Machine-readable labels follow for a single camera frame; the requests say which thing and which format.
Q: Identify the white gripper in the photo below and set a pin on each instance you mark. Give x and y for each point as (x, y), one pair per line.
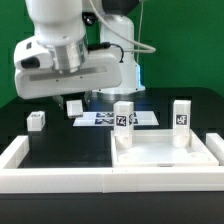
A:
(101, 70)

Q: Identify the white U-shaped fence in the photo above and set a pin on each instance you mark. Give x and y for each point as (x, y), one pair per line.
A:
(13, 179)

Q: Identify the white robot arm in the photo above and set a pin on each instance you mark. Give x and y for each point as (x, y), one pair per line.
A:
(79, 46)

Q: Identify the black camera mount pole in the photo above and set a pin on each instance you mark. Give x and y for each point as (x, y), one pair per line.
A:
(89, 18)

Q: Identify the white square table top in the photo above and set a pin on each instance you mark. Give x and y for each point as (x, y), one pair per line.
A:
(154, 148)

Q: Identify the white sheet with tags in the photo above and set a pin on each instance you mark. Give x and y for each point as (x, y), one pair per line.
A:
(141, 118)

